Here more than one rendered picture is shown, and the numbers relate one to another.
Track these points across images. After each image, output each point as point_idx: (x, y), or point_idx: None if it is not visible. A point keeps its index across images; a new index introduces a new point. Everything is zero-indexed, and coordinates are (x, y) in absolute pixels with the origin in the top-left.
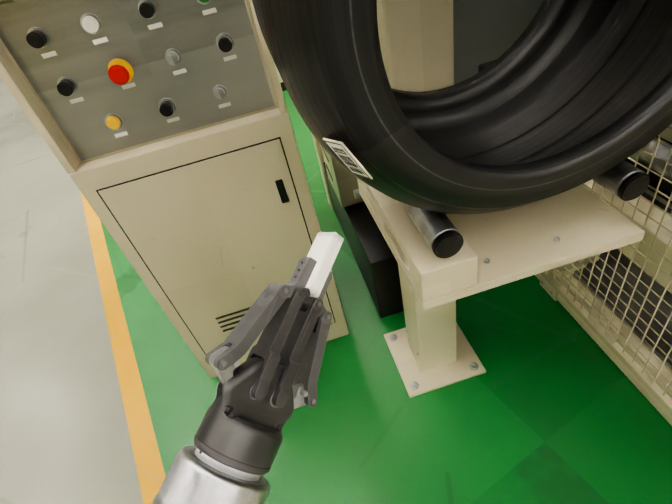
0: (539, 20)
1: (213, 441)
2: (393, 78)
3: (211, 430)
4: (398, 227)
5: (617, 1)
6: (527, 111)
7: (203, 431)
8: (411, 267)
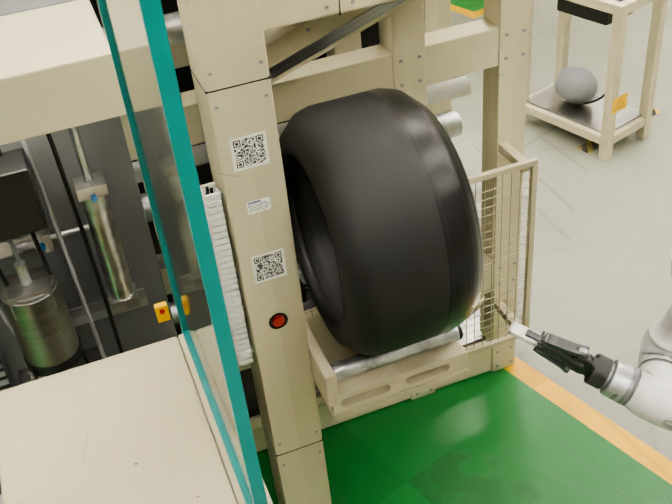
0: (301, 247)
1: (608, 361)
2: (306, 329)
3: (605, 362)
4: (424, 363)
5: (309, 217)
6: (335, 288)
7: (606, 366)
8: (454, 362)
